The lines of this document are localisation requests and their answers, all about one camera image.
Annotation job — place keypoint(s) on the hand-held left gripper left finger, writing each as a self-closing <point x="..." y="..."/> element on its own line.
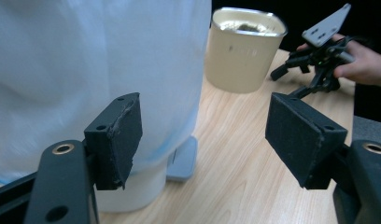
<point x="117" y="146"/>

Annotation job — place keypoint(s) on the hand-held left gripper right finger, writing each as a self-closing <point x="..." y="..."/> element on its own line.
<point x="300" y="140"/>

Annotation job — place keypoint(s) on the beige cup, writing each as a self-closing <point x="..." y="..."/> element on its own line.
<point x="238" y="65"/>

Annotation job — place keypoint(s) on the white plastic jug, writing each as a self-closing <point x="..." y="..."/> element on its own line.
<point x="70" y="62"/>

